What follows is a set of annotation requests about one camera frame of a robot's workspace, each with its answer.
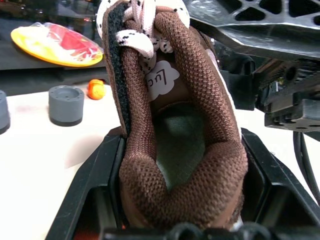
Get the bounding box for yellow round plate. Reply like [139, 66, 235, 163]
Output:
[10, 22, 104, 68]

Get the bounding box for clear bag, red yellow contents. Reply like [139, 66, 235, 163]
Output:
[15, 21, 104, 63]

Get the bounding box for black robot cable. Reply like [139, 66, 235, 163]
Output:
[292, 130, 320, 201]

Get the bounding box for small orange ball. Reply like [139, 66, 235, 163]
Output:
[87, 78, 107, 101]

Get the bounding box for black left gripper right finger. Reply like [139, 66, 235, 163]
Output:
[240, 127, 320, 240]

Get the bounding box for brown mesh shoe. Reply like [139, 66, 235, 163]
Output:
[96, 0, 249, 232]

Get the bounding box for lattice finger of the black right gripper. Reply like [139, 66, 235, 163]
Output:
[183, 0, 320, 62]

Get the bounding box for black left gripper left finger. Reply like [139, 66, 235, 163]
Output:
[45, 126, 127, 240]

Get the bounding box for grey cylinder with black base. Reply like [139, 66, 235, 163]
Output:
[0, 89, 11, 135]
[48, 85, 85, 127]

